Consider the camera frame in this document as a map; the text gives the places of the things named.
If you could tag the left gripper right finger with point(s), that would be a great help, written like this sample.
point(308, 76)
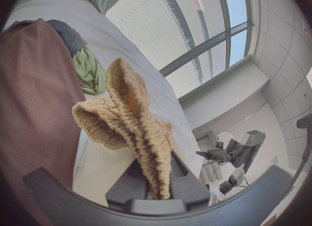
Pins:
point(187, 186)

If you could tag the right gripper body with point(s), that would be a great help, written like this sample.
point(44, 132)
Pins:
point(215, 154)

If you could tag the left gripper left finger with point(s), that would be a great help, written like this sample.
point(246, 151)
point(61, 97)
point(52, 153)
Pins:
point(129, 186)

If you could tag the tan shorts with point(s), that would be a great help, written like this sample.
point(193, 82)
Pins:
point(136, 127)

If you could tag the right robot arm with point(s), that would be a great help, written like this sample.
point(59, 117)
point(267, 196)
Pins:
point(236, 152)

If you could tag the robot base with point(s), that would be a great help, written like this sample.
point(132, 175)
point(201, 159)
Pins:
point(209, 171)

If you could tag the window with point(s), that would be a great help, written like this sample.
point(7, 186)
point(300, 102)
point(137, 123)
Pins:
point(207, 47)

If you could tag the square ceiling light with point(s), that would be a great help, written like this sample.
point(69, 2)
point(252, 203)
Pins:
point(309, 77)

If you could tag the green garment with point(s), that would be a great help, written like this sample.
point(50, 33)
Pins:
point(87, 69)

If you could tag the dark brown garment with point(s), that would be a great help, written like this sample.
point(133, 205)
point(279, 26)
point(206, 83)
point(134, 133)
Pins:
point(36, 86)

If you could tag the black garment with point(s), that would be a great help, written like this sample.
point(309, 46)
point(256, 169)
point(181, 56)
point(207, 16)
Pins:
point(68, 35)

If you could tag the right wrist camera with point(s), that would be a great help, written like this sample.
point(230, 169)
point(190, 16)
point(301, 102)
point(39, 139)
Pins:
point(220, 144)

